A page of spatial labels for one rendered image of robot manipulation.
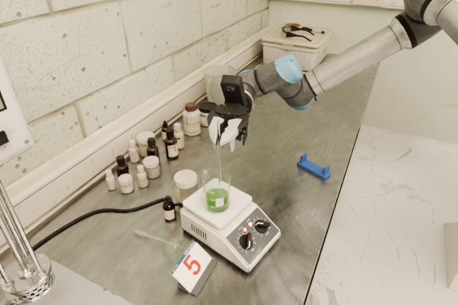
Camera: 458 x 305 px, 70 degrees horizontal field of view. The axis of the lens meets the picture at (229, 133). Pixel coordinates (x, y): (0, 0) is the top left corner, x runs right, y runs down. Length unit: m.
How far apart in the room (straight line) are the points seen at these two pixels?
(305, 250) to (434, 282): 0.26
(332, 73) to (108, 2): 0.64
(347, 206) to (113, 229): 0.59
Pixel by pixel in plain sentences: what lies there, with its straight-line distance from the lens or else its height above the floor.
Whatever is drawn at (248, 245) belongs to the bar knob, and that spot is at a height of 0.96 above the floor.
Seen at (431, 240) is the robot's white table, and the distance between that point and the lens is 0.93.
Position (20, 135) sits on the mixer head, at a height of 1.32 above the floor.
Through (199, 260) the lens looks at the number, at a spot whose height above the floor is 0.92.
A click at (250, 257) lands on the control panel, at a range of 0.73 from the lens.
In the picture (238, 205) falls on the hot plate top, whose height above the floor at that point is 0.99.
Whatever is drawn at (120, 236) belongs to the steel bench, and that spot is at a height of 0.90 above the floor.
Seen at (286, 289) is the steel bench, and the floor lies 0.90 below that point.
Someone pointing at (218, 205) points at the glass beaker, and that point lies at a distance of 0.72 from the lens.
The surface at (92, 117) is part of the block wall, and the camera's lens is 1.02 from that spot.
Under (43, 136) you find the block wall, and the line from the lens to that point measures 0.93.
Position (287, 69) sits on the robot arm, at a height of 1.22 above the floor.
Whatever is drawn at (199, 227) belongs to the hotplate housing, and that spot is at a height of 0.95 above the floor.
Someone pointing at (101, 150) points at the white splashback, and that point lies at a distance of 1.01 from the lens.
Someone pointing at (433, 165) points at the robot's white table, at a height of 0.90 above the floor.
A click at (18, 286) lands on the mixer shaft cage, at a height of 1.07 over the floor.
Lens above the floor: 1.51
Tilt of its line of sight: 31 degrees down
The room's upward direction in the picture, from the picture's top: straight up
